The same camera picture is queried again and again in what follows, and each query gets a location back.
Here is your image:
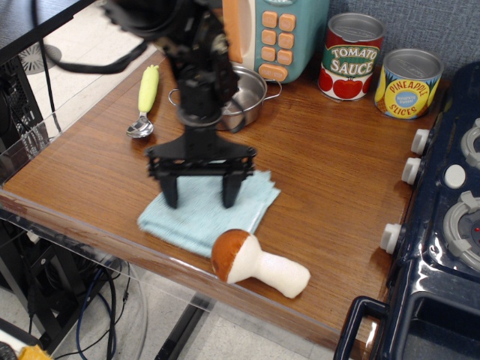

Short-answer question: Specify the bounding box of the plush brown white mushroom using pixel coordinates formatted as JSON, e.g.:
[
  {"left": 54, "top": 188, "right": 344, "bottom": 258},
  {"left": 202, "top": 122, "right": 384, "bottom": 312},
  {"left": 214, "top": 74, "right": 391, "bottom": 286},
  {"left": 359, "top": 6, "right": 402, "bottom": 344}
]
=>
[{"left": 211, "top": 229, "right": 311, "bottom": 299}]

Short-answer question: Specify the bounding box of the pineapple slices can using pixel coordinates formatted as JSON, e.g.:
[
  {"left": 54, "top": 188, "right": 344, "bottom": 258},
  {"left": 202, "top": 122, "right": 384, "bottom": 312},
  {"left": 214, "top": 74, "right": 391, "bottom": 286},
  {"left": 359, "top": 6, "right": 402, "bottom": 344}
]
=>
[{"left": 374, "top": 49, "right": 444, "bottom": 120}]

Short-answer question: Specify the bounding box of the light blue rag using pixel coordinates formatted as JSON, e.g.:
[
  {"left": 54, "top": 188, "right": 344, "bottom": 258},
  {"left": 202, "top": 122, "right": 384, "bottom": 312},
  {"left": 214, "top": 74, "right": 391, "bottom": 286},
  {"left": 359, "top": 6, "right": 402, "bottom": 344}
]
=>
[{"left": 137, "top": 171, "right": 281, "bottom": 258}]

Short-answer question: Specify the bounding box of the dark blue toy stove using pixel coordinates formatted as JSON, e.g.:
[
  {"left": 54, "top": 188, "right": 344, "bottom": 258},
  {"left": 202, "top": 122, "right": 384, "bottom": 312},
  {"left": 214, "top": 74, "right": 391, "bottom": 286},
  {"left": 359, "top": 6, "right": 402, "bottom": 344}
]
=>
[{"left": 334, "top": 62, "right": 479, "bottom": 359}]

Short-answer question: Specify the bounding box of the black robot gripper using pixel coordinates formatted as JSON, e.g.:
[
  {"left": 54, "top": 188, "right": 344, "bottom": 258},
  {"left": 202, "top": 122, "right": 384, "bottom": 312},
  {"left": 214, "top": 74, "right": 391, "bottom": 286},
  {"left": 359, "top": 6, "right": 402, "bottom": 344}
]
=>
[{"left": 145, "top": 127, "right": 257, "bottom": 209}]

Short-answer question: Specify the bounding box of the tomato sauce can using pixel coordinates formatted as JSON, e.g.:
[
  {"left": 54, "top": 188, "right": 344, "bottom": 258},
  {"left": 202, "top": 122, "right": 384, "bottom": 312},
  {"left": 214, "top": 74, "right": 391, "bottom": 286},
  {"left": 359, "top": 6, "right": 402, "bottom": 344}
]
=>
[{"left": 318, "top": 13, "right": 386, "bottom": 101}]

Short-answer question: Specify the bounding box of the spoon with green handle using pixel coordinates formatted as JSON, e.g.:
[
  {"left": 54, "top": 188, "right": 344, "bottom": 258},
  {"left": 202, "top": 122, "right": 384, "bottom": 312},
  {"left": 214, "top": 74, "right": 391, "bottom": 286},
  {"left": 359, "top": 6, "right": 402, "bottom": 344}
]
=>
[{"left": 126, "top": 64, "right": 160, "bottom": 139}]

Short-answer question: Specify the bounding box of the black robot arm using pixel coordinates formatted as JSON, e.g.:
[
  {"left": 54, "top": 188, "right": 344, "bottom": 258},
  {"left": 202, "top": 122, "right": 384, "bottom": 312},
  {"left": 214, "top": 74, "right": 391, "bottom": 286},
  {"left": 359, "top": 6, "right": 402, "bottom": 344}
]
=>
[{"left": 103, "top": 1, "right": 256, "bottom": 208}]

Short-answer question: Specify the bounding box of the black braided cable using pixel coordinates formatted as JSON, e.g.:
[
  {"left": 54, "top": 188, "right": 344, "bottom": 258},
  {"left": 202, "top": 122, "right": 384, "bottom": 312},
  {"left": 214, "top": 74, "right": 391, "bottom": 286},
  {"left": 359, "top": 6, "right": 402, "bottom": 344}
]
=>
[{"left": 33, "top": 0, "right": 148, "bottom": 74}]

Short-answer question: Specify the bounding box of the toy teal cream microwave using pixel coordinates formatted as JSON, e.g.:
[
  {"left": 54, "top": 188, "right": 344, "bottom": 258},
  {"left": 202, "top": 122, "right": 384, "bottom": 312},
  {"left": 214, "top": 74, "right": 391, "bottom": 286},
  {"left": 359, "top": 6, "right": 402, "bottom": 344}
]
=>
[{"left": 222, "top": 0, "right": 330, "bottom": 83}]

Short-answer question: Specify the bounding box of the small stainless steel pot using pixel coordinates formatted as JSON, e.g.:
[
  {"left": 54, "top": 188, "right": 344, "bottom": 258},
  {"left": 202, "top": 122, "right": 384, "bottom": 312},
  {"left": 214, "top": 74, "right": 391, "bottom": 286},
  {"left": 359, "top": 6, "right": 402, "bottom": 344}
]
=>
[{"left": 169, "top": 65, "right": 279, "bottom": 133}]

